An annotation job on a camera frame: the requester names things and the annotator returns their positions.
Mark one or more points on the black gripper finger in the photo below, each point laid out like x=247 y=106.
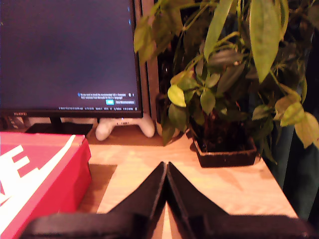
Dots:
x=185 y=199
x=147 y=196

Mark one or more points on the white game controller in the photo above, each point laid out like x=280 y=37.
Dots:
x=147 y=127

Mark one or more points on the red Nike shoebox with lid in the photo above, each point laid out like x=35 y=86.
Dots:
x=42 y=179

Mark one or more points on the green leafy potted plant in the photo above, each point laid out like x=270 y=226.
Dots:
x=264 y=44

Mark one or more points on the black square plant tray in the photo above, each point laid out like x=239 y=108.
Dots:
x=226 y=158

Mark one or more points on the small white pot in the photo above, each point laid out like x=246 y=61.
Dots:
x=158 y=127

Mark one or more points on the wide Huawei computer monitor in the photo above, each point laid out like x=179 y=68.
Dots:
x=64 y=49

